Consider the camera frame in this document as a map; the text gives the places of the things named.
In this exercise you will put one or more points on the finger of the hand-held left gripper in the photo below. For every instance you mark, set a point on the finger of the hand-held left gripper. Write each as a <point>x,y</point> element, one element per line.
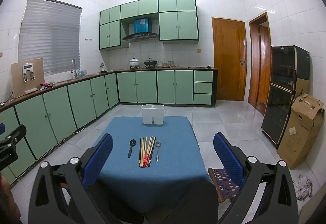
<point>17,133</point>

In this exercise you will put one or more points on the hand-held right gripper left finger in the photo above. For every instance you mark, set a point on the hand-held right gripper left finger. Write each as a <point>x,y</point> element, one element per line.
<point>98,160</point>

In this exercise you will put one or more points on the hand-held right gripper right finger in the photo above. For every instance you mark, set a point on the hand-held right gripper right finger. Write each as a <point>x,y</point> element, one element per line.
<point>229,160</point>

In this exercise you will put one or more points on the black spoon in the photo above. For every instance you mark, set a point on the black spoon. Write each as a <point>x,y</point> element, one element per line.
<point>132,143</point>

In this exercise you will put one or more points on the row of wooden chopsticks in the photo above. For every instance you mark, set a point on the row of wooden chopsticks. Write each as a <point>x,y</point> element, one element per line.
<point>145,152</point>

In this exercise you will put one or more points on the metal spoon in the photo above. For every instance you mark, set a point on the metal spoon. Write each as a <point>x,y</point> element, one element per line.
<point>158,144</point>

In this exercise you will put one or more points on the white two-compartment utensil holder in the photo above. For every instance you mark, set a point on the white two-compartment utensil holder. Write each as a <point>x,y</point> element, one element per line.
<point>152,116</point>

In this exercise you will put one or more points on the person's left forearm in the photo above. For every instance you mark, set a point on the person's left forearm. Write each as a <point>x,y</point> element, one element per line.
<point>7,203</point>

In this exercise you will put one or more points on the purple woven stool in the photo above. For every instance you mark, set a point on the purple woven stool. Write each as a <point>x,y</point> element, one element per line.
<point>221,188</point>

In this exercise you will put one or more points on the pink cloth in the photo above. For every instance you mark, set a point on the pink cloth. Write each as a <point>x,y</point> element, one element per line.
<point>47,85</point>

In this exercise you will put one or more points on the blue tablecloth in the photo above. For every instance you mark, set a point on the blue tablecloth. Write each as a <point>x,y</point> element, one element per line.
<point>152,183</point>

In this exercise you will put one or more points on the green lower kitchen cabinets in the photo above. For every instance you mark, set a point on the green lower kitchen cabinets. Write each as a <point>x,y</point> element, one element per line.
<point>76,102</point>

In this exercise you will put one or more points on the green kitchen cabinets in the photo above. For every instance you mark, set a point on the green kitchen cabinets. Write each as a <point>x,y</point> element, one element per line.
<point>76,102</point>
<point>178,25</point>

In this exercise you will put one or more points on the brown cardboard box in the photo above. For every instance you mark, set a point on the brown cardboard box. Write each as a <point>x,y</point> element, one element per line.
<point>300,132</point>

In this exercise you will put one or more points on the black glass-front cabinet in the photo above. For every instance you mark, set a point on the black glass-front cabinet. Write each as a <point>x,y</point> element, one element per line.
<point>280,102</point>

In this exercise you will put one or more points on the striped floor rag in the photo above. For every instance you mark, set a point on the striped floor rag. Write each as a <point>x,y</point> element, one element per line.
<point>304,187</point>

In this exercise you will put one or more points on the metal faucet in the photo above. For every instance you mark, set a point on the metal faucet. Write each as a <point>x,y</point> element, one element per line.
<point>73,66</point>

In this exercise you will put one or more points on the silver countertop appliance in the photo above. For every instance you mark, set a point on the silver countertop appliance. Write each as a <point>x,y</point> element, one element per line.
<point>103,67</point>

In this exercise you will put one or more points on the closed wooden door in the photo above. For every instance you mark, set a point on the closed wooden door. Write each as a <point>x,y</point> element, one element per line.
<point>229,61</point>

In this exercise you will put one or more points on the open wooden door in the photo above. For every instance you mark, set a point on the open wooden door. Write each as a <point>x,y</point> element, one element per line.
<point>263,66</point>

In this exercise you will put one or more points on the grey window blind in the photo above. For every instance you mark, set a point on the grey window blind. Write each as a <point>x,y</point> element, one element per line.
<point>51,35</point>

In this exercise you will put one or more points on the white cooking pot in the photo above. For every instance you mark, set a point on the white cooking pot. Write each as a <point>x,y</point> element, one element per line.
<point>134,62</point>

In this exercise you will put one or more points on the black wok with lid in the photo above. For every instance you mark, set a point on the black wok with lid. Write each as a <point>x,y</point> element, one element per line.
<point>149,62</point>

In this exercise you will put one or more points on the black range hood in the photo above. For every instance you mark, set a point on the black range hood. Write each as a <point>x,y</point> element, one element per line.
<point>140,35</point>

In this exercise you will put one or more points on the green upper kitchen cabinets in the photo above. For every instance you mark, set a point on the green upper kitchen cabinets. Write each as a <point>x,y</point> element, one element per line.
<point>178,25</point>

